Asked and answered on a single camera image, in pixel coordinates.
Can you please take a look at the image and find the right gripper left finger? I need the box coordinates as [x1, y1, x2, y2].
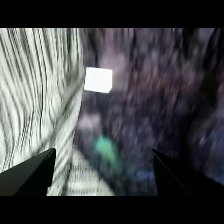
[0, 148, 57, 197]

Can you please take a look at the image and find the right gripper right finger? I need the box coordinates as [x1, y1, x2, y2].
[152, 149, 224, 197]

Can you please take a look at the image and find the black and white striped shirt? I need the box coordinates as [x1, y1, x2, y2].
[0, 27, 116, 197]

